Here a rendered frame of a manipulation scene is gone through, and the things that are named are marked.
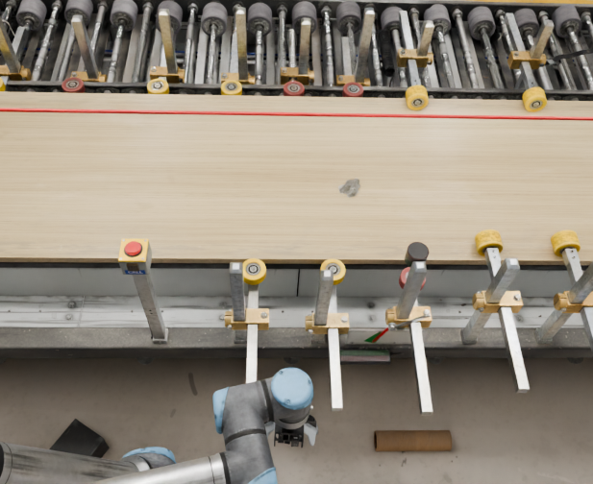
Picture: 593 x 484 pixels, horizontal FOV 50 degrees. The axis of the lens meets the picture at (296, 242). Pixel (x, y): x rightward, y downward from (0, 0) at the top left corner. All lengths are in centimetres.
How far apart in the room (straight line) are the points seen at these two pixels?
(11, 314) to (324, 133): 127
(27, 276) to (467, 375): 183
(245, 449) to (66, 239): 106
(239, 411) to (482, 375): 175
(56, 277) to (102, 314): 20
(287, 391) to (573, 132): 164
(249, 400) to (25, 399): 169
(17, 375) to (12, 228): 94
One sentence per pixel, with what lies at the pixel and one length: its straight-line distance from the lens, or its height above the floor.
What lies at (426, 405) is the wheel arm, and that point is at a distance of 191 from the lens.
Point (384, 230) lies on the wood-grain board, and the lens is 212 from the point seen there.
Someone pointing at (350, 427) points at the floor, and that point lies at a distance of 276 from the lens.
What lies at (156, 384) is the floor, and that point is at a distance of 284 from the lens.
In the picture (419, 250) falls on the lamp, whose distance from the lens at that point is 179.
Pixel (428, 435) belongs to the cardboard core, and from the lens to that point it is 272.
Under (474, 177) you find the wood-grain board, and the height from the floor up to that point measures 90.
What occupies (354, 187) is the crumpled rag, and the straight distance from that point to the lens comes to 220.
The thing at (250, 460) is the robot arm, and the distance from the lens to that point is 136.
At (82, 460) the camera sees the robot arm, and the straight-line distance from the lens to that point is 165.
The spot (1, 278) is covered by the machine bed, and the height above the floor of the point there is 74.
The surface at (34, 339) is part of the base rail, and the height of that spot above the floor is 70.
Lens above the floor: 261
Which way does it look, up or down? 56 degrees down
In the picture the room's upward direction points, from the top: 4 degrees clockwise
